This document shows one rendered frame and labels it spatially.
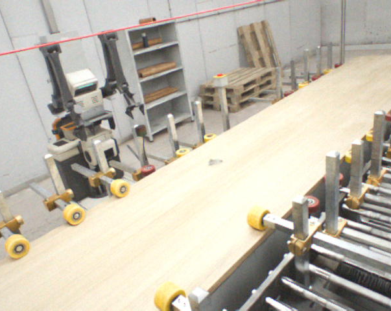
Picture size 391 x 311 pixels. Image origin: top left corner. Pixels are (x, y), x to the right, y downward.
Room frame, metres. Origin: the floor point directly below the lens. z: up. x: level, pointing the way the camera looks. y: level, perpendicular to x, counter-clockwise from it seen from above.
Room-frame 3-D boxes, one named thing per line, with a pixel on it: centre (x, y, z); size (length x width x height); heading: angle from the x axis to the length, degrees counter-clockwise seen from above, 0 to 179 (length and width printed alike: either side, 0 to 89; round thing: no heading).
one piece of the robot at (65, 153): (2.77, 0.96, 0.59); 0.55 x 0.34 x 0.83; 130
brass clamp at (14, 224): (1.25, 0.88, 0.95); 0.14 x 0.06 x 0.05; 132
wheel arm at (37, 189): (1.44, 0.74, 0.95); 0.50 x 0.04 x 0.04; 42
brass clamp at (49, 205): (1.41, 0.69, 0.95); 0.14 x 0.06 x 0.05; 132
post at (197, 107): (2.09, -0.07, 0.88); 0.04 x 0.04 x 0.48; 42
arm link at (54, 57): (2.21, 0.77, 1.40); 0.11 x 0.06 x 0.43; 130
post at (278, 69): (2.76, -0.82, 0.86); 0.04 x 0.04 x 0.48; 42
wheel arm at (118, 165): (1.82, 0.41, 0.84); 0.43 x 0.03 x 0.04; 42
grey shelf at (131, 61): (4.89, 0.40, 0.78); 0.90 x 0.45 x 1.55; 132
